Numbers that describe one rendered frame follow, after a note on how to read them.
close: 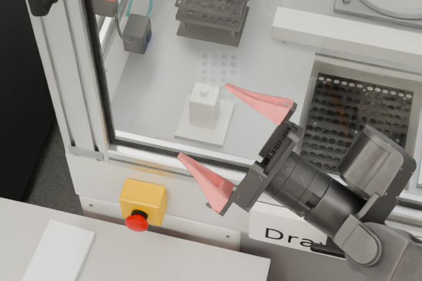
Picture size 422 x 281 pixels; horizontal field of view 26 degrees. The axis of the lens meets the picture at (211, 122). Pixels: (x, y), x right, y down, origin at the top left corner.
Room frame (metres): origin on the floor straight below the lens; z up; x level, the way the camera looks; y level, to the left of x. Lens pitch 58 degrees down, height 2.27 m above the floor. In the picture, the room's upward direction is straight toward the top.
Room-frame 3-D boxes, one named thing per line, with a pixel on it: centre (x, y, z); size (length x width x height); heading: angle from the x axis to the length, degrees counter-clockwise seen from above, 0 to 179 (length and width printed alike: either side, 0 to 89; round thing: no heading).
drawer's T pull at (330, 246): (0.63, -0.20, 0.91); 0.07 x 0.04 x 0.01; 76
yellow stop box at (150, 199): (0.72, 0.12, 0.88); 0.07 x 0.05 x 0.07; 76
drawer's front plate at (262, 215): (0.66, -0.21, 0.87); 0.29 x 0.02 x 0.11; 76
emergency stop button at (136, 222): (0.69, 0.12, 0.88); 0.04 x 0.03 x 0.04; 76
